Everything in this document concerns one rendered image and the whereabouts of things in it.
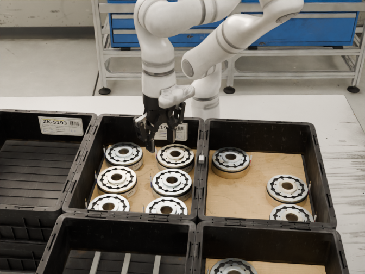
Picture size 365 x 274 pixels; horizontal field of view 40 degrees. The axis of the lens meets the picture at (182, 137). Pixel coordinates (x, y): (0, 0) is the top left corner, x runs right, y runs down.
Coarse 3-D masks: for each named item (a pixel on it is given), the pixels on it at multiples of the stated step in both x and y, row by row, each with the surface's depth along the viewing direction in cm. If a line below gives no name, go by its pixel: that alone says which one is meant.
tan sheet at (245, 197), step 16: (256, 160) 140; (272, 160) 140; (288, 160) 140; (208, 176) 135; (256, 176) 135; (272, 176) 135; (304, 176) 135; (208, 192) 129; (224, 192) 129; (240, 192) 129; (256, 192) 129; (208, 208) 125; (224, 208) 125; (240, 208) 125; (256, 208) 125; (272, 208) 125; (304, 208) 125
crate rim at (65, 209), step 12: (96, 120) 139; (192, 120) 139; (96, 132) 134; (84, 156) 126; (72, 180) 118; (72, 192) 115; (192, 192) 115; (192, 204) 111; (132, 216) 108; (144, 216) 108; (156, 216) 108; (168, 216) 108; (180, 216) 108; (192, 216) 108
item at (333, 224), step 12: (216, 120) 139; (228, 120) 139; (240, 120) 139; (252, 120) 139; (264, 120) 139; (204, 132) 134; (312, 132) 134; (204, 144) 130; (204, 156) 126; (204, 168) 122; (324, 168) 122; (204, 180) 118; (324, 180) 118; (204, 192) 115; (324, 192) 115; (204, 204) 111; (204, 216) 108; (216, 216) 108
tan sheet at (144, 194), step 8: (144, 152) 143; (104, 160) 140; (144, 160) 140; (152, 160) 140; (104, 168) 137; (144, 168) 137; (152, 168) 137; (136, 176) 135; (144, 176) 135; (152, 176) 135; (192, 176) 135; (96, 184) 132; (144, 184) 132; (192, 184) 132; (96, 192) 129; (136, 192) 129; (144, 192) 129; (128, 200) 127; (136, 200) 127; (144, 200) 127; (152, 200) 127; (136, 208) 125; (144, 208) 125
